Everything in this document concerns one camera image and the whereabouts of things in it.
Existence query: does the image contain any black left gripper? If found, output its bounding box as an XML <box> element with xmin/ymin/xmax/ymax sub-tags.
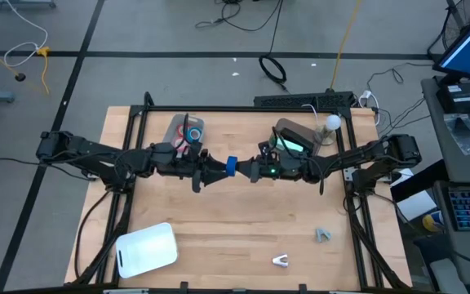
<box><xmin>151</xmin><ymin>140</ymin><xmax>228</xmax><ymax>194</ymax></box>

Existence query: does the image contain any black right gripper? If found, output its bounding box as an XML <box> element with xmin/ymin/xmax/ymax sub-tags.
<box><xmin>237</xmin><ymin>143</ymin><xmax>304</xmax><ymax>184</ymax></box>

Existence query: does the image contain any dark blue tape roll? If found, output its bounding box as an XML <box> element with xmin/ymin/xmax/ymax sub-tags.
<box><xmin>225</xmin><ymin>155</ymin><xmax>239</xmax><ymax>178</ymax></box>

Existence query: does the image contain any mint green stapler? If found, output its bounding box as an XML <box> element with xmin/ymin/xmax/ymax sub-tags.
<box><xmin>273</xmin><ymin>136</ymin><xmax>305</xmax><ymax>155</ymax></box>

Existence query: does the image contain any pink tape roll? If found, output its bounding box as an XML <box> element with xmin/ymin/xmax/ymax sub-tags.
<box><xmin>171</xmin><ymin>136</ymin><xmax>190</xmax><ymax>155</ymax></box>

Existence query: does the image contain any white staple remover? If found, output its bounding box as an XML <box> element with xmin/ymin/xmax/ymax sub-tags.
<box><xmin>271</xmin><ymin>253</ymin><xmax>290</xmax><ymax>269</ymax></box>

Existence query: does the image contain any black stapler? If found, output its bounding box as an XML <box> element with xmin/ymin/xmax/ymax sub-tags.
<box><xmin>278</xmin><ymin>127</ymin><xmax>317</xmax><ymax>153</ymax></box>

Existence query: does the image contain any grey staple remover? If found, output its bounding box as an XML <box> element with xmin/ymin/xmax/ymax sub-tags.
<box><xmin>314</xmin><ymin>227</ymin><xmax>333</xmax><ymax>243</ymax></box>

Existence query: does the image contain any light grey plastic bin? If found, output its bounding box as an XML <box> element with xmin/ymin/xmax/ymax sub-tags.
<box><xmin>162</xmin><ymin>114</ymin><xmax>206</xmax><ymax>156</ymax></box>

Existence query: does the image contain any translucent smoky plastic bin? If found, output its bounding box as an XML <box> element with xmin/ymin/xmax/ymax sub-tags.
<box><xmin>268</xmin><ymin>117</ymin><xmax>322</xmax><ymax>158</ymax></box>

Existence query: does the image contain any black perforated metal box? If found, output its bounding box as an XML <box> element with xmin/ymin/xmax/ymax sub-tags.
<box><xmin>253</xmin><ymin>90</ymin><xmax>355</xmax><ymax>110</ymax></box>

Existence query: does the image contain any lamp with white globe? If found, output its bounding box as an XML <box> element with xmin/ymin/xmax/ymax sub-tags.
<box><xmin>314</xmin><ymin>114</ymin><xmax>343</xmax><ymax>147</ymax></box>

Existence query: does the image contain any white plastic tray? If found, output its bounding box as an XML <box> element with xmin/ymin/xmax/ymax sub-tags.
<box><xmin>114</xmin><ymin>221</ymin><xmax>179</xmax><ymax>280</ymax></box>

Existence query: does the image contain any white power plug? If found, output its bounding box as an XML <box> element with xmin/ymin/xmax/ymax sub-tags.
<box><xmin>357</xmin><ymin>89</ymin><xmax>382</xmax><ymax>127</ymax></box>

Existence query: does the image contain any white paper sheet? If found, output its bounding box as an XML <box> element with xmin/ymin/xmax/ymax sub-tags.
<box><xmin>396</xmin><ymin>189</ymin><xmax>438</xmax><ymax>221</ymax></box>

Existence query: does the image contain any yellow and blue roll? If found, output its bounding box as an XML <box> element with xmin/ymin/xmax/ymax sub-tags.
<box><xmin>421</xmin><ymin>211</ymin><xmax>445</xmax><ymax>234</ymax></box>

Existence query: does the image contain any grey side desk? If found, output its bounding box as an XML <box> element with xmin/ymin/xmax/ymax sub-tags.
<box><xmin>420</xmin><ymin>75</ymin><xmax>470</xmax><ymax>287</ymax></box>

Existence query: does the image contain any clear plastic bag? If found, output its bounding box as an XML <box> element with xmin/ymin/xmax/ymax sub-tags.
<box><xmin>442</xmin><ymin>113</ymin><xmax>470</xmax><ymax>158</ymax></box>

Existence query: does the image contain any black mini computer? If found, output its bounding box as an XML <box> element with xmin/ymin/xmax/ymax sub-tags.
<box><xmin>435</xmin><ymin>82</ymin><xmax>470</xmax><ymax>114</ymax></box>

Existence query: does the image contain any grey chair seat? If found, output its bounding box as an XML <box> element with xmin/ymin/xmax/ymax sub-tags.
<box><xmin>428</xmin><ymin>256</ymin><xmax>470</xmax><ymax>294</ymax></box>

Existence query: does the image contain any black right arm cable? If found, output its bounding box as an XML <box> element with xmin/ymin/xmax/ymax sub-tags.
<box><xmin>273</xmin><ymin>125</ymin><xmax>291</xmax><ymax>158</ymax></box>

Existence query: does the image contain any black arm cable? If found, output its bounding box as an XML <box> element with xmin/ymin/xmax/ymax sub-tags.
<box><xmin>180</xmin><ymin>113</ymin><xmax>190</xmax><ymax>150</ymax></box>
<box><xmin>273</xmin><ymin>125</ymin><xmax>291</xmax><ymax>158</ymax></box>

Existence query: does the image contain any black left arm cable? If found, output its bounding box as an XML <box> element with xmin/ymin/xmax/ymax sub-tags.
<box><xmin>180</xmin><ymin>113</ymin><xmax>190</xmax><ymax>150</ymax></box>

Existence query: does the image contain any black hanging cable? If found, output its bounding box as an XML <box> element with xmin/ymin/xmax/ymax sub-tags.
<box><xmin>258</xmin><ymin>0</ymin><xmax>288</xmax><ymax>91</ymax></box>

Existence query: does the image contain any yellow hanging cable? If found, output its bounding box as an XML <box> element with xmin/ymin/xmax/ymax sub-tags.
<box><xmin>329</xmin><ymin>0</ymin><xmax>361</xmax><ymax>91</ymax></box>

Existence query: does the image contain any yellow floor cable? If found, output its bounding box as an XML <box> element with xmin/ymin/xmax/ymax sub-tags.
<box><xmin>34</xmin><ymin>46</ymin><xmax>51</xmax><ymax>97</ymax></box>

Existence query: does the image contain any black wire fan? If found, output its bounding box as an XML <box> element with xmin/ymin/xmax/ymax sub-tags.
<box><xmin>440</xmin><ymin>0</ymin><xmax>470</xmax><ymax>52</ymax></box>

